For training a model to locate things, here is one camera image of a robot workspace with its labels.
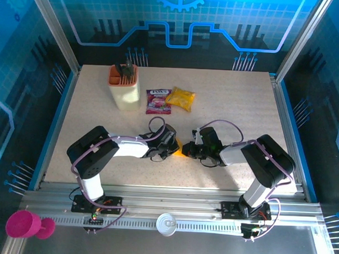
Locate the aluminium upright post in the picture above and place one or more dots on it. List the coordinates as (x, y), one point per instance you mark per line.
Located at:
(300, 40)
(57, 29)

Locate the small circuit board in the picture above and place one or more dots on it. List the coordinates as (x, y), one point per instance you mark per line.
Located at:
(249, 230)
(96, 220)

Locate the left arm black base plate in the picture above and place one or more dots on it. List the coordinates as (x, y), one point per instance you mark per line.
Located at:
(112, 204)

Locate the yellow paper sheet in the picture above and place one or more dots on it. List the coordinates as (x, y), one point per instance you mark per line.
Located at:
(180, 150)

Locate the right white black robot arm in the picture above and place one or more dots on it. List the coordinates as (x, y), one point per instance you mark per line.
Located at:
(269, 162)

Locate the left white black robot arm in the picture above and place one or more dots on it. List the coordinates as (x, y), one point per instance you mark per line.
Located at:
(92, 154)

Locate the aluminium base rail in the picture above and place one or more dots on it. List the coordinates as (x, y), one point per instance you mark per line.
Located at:
(169, 203)

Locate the black plastic utensil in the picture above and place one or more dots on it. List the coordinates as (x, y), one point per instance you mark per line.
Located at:
(120, 69)
(129, 70)

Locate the blue-edged aluminium side rail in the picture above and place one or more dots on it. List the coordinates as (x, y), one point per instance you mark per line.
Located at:
(55, 127)
(287, 123)

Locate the orange cream utensil holder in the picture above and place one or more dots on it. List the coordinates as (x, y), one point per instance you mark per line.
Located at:
(125, 97)

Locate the purple candy bag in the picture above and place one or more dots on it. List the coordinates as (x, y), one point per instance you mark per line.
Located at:
(158, 101)

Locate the pink plastic goblet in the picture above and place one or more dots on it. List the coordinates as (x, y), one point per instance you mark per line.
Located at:
(21, 224)

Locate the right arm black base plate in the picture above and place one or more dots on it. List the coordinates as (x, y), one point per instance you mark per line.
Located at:
(229, 209)

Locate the yellow snack bag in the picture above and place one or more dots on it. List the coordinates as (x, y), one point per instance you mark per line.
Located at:
(182, 98)

